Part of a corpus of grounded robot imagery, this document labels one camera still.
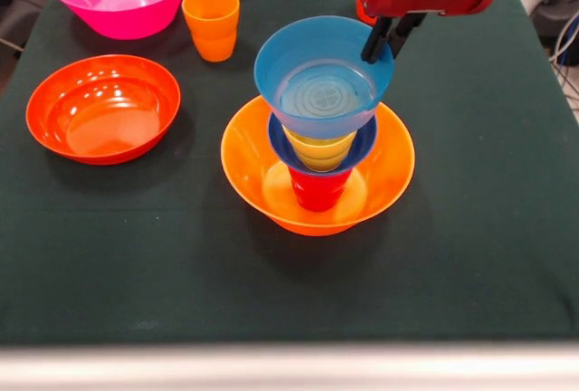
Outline dark blue bowl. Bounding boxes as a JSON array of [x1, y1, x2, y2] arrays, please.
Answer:
[[267, 112, 379, 178]]

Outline small orange cup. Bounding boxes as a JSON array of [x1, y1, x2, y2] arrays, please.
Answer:
[[181, 0, 241, 63]]

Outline dark green tablecloth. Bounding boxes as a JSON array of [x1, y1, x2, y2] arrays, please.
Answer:
[[0, 0, 579, 347]]

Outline shallow red-orange bowl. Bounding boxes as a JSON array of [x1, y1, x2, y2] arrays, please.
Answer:
[[25, 54, 182, 167]]

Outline yellow cup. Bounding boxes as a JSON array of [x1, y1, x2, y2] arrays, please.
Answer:
[[283, 128, 358, 173]]

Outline light blue bowl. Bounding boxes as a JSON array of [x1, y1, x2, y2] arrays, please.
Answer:
[[252, 14, 395, 141]]

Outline tangle of floor cables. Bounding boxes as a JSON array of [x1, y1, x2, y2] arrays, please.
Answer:
[[548, 13, 579, 114]]

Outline magenta cup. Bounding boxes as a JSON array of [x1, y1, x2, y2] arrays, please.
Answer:
[[288, 165, 353, 214]]

